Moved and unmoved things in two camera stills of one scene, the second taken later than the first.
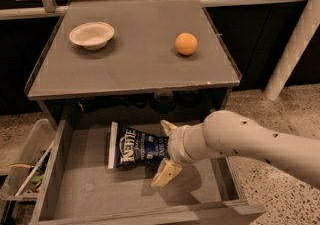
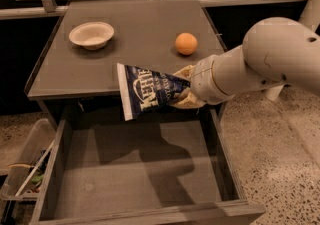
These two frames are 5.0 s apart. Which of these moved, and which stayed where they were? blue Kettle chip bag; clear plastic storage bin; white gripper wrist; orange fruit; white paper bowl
Moved: white gripper wrist; blue Kettle chip bag
Stayed: orange fruit; white paper bowl; clear plastic storage bin
